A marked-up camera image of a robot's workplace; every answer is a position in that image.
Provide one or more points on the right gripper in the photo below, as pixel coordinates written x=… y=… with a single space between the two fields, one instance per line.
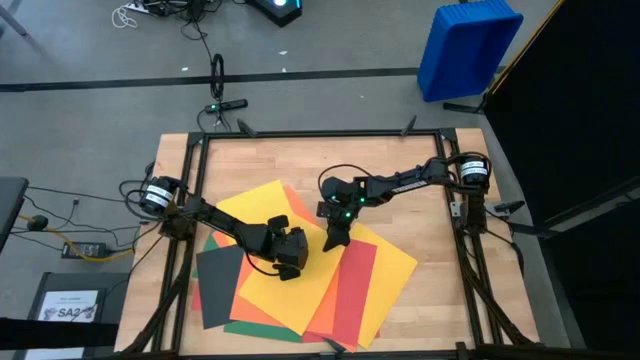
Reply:
x=340 y=195

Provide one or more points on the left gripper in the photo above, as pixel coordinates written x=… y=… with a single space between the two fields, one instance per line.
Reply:
x=287 y=247

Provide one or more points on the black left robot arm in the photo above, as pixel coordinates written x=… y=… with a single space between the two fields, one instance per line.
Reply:
x=225 y=222

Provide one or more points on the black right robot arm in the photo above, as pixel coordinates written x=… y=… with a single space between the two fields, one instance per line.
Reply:
x=410 y=185

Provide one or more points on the black box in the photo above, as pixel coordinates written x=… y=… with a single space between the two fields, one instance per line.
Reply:
x=115 y=295

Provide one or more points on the black panel foot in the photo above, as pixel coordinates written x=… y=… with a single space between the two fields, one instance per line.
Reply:
x=462 y=107

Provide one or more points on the black power adapter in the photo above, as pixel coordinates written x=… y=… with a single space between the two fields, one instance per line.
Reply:
x=85 y=250

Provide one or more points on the large blue plastic bin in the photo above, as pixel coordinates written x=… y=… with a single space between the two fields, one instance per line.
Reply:
x=465 y=50

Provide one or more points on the black computer blue light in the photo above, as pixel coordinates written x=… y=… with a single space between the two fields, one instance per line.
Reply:
x=280 y=15

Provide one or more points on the white SA2 label sheet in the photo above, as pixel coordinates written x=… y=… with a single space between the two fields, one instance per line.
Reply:
x=65 y=302

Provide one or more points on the black plug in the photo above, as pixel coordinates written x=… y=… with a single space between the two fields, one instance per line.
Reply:
x=37 y=223

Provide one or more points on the grey metal beam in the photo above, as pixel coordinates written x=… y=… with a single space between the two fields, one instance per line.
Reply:
x=590 y=211

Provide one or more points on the black divider panel yellow edge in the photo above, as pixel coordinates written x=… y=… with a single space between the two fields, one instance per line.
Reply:
x=575 y=100

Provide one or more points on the white power strip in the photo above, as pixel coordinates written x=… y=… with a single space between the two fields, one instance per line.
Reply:
x=136 y=6

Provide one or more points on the grey metal leg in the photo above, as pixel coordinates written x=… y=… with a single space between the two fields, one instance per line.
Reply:
x=12 y=20

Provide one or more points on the black aluminium table frame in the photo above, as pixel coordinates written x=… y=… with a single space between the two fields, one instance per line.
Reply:
x=350 y=133

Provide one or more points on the grey bracket plate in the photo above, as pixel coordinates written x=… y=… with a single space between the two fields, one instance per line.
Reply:
x=455 y=209

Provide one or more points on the black camera bar green light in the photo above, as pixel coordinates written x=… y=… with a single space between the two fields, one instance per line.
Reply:
x=227 y=105

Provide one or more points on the black clamp bracket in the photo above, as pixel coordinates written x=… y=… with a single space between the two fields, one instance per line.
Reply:
x=507 y=206

